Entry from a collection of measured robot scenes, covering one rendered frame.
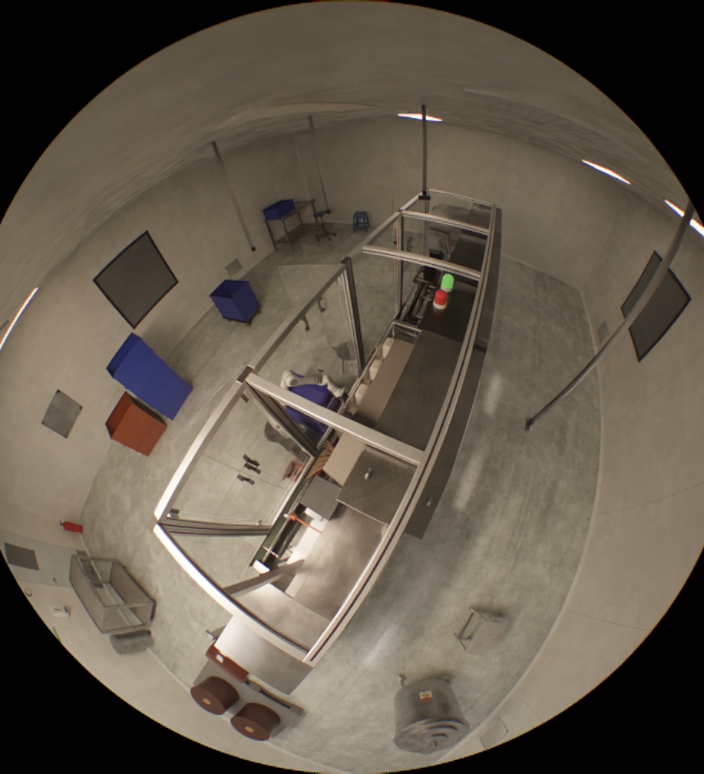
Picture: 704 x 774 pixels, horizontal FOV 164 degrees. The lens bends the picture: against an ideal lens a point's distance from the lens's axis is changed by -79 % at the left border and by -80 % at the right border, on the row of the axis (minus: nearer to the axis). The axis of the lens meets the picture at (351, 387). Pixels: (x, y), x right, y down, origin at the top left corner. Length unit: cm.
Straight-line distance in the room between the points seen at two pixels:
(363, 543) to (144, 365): 314
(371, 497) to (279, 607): 99
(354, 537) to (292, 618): 62
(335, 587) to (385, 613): 136
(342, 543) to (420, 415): 80
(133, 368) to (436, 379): 327
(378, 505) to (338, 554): 63
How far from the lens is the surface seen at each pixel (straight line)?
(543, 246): 600
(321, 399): 265
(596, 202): 593
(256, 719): 350
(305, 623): 155
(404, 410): 87
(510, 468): 290
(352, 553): 135
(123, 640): 438
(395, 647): 290
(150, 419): 389
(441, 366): 99
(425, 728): 248
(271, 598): 156
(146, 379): 358
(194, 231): 508
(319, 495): 136
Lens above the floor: 250
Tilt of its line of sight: 59 degrees down
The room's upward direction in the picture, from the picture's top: 13 degrees counter-clockwise
